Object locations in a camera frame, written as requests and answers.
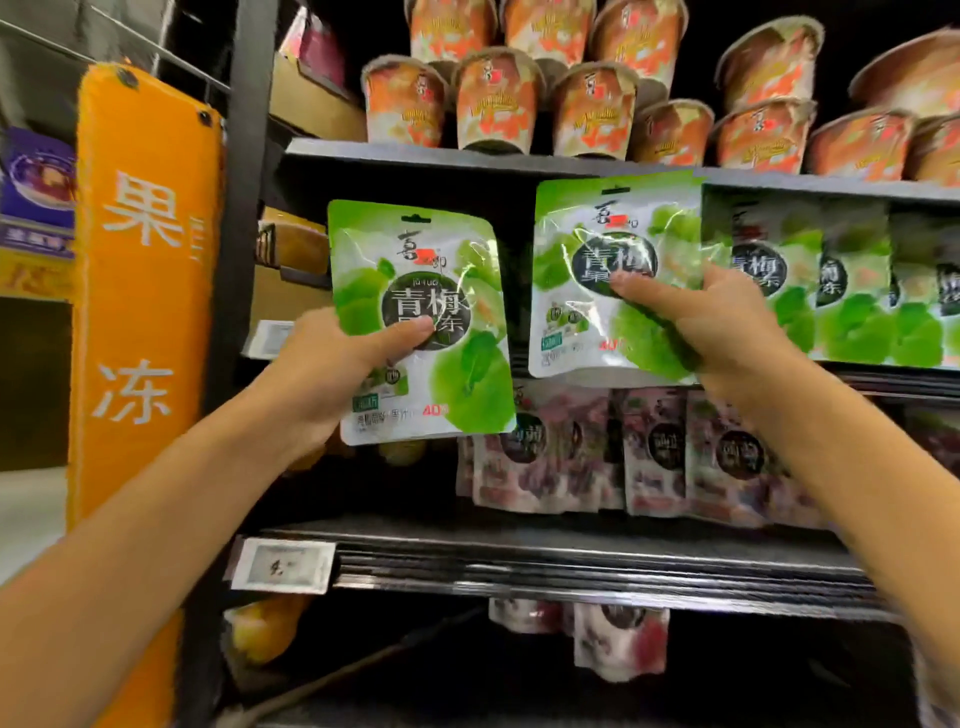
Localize person's right hand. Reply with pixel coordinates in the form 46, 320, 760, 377
608, 262, 800, 410

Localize person's left hand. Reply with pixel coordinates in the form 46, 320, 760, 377
247, 307, 436, 468

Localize row of green plum pouches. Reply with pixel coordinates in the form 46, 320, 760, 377
701, 183, 960, 370

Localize green jelly bag black label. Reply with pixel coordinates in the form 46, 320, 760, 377
327, 199, 517, 448
528, 170, 706, 388

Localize row of purple jelly packs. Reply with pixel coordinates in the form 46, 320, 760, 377
455, 378, 960, 530

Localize black low shelf rack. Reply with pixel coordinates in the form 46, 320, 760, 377
176, 0, 960, 728

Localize row of orange jelly tubs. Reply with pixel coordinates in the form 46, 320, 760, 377
361, 0, 960, 189

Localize person's right forearm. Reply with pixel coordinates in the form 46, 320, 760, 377
712, 348, 960, 661

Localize person's left forearm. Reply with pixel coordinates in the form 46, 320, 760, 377
0, 382, 316, 728

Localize row of yellow jelly cups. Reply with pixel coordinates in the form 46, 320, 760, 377
288, 427, 429, 474

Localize large yellow jelly tubs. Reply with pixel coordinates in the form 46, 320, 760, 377
224, 596, 313, 669

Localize white price tag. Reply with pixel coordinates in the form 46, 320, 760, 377
230, 536, 337, 596
243, 320, 295, 361

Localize tan cardboard tray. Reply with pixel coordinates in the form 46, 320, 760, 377
251, 262, 339, 331
269, 52, 369, 142

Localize yellow packet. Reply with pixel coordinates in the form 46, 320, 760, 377
258, 208, 331, 275

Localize orange hanging sign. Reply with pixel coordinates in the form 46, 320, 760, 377
65, 63, 226, 728

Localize dark red packet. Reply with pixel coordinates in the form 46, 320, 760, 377
278, 5, 348, 88

